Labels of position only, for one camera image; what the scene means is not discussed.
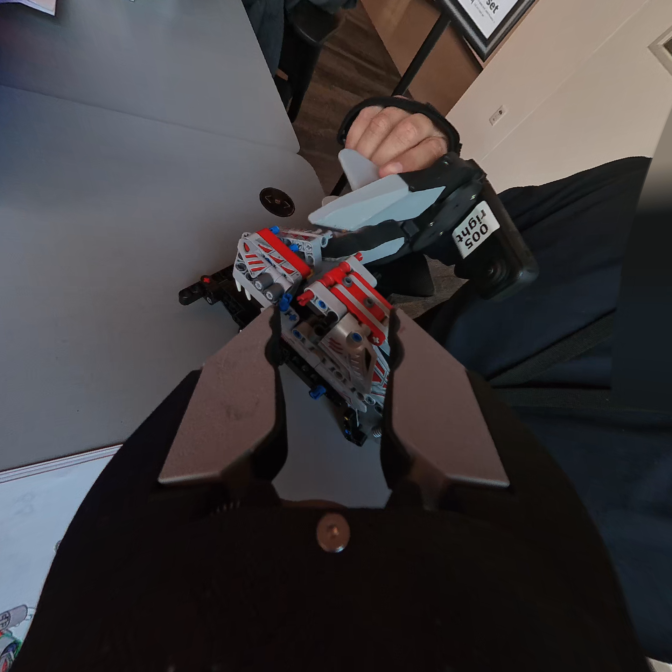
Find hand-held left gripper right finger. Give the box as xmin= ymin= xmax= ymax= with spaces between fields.
xmin=379 ymin=307 xmax=511 ymax=490

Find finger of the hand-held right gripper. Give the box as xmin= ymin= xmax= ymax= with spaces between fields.
xmin=308 ymin=175 xmax=445 ymax=233
xmin=320 ymin=219 xmax=409 ymax=266

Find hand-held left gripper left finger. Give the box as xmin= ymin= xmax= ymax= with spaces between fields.
xmin=157 ymin=307 xmax=289 ymax=486

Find red grey lego truck model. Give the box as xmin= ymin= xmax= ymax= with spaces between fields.
xmin=178 ymin=226 xmax=396 ymax=447

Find person's right forearm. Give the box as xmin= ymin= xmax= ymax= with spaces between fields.
xmin=493 ymin=156 xmax=652 ymax=295

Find lego instruction booklet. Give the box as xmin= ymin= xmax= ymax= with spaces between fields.
xmin=0 ymin=444 xmax=124 ymax=672

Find person's right hand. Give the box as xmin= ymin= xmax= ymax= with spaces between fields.
xmin=345 ymin=106 xmax=448 ymax=177

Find black round desk control panel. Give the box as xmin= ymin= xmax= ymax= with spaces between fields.
xmin=259 ymin=187 xmax=296 ymax=217

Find person's dark navy trousers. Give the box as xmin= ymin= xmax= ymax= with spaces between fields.
xmin=420 ymin=283 xmax=672 ymax=672

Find brown wooden cabinet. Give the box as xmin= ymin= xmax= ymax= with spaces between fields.
xmin=361 ymin=0 xmax=483 ymax=116

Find black sign stand leg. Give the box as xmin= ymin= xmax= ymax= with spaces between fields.
xmin=394 ymin=12 xmax=453 ymax=98

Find dark office chair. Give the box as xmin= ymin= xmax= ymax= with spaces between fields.
xmin=241 ymin=0 xmax=363 ymax=123

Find black framed sign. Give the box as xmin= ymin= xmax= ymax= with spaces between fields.
xmin=436 ymin=0 xmax=537 ymax=62

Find white paper sheet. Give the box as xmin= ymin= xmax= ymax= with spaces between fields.
xmin=0 ymin=0 xmax=57 ymax=16

